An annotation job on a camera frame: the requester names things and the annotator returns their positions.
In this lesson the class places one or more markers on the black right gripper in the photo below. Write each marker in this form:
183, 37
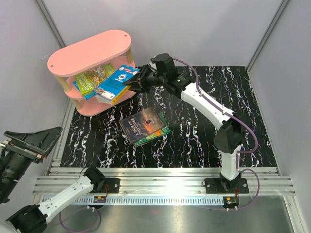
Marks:
140, 78

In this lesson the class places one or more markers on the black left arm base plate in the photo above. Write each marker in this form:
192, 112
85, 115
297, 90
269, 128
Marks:
113, 185

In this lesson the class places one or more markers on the small circuit board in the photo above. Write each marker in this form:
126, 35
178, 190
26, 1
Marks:
231, 200
99, 199

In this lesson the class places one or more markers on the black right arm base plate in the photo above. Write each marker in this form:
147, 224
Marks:
218, 186

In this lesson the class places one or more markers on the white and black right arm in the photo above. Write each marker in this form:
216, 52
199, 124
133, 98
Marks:
161, 71

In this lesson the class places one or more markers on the left small circuit board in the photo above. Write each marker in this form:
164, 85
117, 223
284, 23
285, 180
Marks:
99, 199

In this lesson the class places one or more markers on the right small circuit board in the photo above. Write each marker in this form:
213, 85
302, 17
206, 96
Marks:
231, 200

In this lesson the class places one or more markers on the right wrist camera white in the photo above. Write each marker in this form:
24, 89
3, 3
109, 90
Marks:
152, 64

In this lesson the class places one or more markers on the dark Tale of Two Cities book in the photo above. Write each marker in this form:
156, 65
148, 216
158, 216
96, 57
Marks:
141, 125

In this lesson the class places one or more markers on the blue back-cover book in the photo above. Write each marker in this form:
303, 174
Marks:
113, 88

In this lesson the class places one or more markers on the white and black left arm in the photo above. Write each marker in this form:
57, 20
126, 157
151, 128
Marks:
34, 218

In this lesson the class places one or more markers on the pink three-tier shelf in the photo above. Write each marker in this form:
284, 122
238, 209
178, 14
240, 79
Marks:
91, 56

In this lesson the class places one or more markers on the green bottom book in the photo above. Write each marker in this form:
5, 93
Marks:
162, 132

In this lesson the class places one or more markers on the green 65-storey treehouse book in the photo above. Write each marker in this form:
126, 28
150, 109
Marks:
87, 81

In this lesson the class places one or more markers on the aluminium mounting rail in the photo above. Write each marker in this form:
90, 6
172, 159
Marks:
166, 186

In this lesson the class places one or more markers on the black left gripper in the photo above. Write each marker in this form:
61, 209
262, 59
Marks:
43, 140

